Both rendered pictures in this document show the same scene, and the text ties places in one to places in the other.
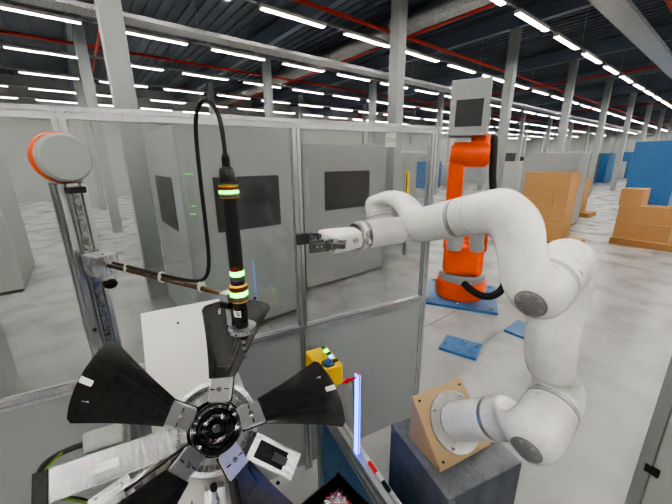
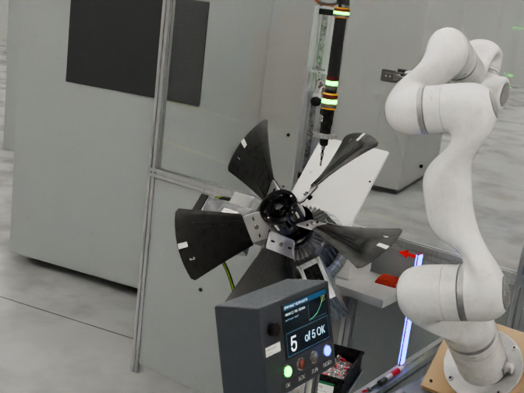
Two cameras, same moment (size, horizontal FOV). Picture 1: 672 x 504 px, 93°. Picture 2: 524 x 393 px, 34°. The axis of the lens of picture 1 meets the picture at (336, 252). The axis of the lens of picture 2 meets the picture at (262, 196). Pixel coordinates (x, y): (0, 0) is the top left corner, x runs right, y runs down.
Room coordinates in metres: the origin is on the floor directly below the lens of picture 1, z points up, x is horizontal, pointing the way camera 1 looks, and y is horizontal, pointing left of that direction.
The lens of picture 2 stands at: (-0.57, -1.81, 1.85)
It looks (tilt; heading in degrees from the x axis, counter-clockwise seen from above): 14 degrees down; 61
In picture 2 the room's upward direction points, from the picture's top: 7 degrees clockwise
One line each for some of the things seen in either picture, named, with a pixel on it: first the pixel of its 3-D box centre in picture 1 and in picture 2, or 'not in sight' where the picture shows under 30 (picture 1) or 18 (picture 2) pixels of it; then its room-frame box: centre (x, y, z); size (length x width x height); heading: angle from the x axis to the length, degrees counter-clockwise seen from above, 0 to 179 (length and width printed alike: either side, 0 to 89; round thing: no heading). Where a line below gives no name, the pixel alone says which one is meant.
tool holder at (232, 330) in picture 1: (237, 312); (326, 119); (0.74, 0.25, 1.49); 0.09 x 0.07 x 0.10; 62
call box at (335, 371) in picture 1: (323, 368); not in sight; (1.16, 0.06, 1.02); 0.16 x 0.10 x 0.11; 27
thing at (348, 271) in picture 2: not in sight; (343, 256); (1.16, 0.68, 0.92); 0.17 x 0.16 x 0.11; 27
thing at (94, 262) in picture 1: (100, 263); (317, 81); (1.02, 0.80, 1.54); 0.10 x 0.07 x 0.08; 62
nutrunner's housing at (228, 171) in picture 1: (235, 253); (334, 65); (0.73, 0.24, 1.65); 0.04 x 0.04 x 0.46
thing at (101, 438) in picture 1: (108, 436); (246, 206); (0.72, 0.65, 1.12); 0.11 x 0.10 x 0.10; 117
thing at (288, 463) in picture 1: (270, 454); (323, 290); (0.78, 0.21, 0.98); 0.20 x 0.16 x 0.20; 27
